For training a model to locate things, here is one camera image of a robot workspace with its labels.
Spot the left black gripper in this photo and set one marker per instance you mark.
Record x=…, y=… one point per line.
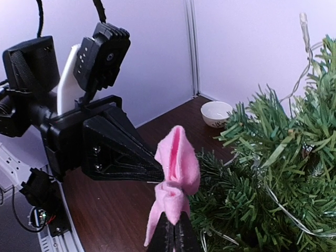
x=113, y=149

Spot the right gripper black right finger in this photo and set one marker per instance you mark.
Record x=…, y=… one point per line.
x=184, y=237

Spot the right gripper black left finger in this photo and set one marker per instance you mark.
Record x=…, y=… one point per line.
x=163, y=239

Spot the pink felt bow ornament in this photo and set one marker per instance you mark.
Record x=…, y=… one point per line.
x=181, y=179

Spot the small green christmas tree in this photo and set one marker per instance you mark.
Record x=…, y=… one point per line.
x=277, y=193

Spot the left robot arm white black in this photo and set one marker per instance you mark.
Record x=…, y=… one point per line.
x=32, y=74

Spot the small white bowl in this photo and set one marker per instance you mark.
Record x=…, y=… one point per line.
x=216, y=113

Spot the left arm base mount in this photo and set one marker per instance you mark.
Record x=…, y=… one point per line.
x=42, y=192

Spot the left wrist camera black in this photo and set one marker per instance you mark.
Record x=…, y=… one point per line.
x=92, y=65

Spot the front aluminium rail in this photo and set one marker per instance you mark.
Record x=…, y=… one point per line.
x=67, y=242

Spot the left aluminium frame post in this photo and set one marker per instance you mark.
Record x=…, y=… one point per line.
x=193, y=46

